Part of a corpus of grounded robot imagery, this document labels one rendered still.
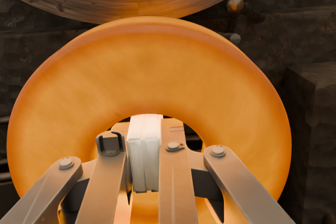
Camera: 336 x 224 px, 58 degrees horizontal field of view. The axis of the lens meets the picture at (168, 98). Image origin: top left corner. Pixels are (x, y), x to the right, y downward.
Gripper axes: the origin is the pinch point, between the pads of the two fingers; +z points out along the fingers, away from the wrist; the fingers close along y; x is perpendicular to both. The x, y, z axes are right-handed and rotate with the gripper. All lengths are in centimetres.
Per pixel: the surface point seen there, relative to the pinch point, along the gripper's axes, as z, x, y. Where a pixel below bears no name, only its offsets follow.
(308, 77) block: 20.7, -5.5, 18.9
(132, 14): 18.9, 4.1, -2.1
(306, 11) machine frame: 28.9, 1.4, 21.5
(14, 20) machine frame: 34.2, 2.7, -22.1
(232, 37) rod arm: 10.1, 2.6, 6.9
